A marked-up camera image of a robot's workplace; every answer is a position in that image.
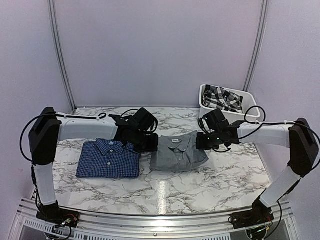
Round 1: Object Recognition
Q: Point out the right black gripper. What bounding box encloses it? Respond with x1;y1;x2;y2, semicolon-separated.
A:
195;130;222;151

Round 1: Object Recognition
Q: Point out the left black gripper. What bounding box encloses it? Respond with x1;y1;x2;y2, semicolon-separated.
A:
131;129;159;153

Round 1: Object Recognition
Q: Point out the blue checkered shirt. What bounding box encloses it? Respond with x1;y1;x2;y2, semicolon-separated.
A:
76;138;141;179

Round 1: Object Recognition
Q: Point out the grey long sleeve shirt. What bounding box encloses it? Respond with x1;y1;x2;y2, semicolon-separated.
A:
150;131;209;173

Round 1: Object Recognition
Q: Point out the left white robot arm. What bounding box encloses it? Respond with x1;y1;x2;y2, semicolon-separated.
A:
21;107;159;223

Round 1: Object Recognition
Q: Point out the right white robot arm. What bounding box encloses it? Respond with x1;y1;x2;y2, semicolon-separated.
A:
196;109;320;224

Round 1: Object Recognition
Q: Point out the white plastic bin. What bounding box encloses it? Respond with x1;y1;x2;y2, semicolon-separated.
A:
199;84;261;122

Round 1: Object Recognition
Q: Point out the black white plaid shirt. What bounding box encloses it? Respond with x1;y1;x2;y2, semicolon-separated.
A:
202;85;243;114

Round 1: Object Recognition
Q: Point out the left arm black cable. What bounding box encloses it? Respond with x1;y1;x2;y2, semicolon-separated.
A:
19;108;160;166

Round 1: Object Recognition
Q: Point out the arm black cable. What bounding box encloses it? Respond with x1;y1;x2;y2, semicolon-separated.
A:
197;105;320;173
19;108;160;166

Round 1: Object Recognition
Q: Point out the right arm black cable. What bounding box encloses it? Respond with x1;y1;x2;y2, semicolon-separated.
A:
197;105;320;173

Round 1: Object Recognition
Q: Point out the left aluminium wall post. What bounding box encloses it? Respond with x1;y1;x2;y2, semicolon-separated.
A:
47;0;77;112

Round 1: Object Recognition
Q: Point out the aluminium wall post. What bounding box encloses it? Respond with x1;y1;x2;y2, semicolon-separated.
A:
243;0;270;92
47;0;77;112

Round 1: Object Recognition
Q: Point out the aluminium front frame rail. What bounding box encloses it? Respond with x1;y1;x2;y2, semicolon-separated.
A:
8;198;299;240

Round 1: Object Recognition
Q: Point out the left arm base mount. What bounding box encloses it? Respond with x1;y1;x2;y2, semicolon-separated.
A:
35;200;80;228

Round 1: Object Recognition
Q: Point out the right aluminium wall post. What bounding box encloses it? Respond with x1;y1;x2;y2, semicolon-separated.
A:
243;0;270;92

